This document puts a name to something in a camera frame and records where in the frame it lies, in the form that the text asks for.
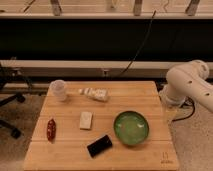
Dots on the white ceramic cup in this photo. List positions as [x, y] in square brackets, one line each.
[58, 88]

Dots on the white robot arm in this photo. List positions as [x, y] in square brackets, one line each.
[188, 80]

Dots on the white plastic bottle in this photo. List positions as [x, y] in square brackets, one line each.
[95, 94]

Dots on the white rectangular block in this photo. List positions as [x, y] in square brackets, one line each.
[86, 120]

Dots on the black rectangular phone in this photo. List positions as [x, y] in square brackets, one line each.
[99, 146]

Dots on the red patterned oval object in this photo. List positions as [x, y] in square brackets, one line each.
[51, 130]

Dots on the black office chair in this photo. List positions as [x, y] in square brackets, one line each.
[14, 132]

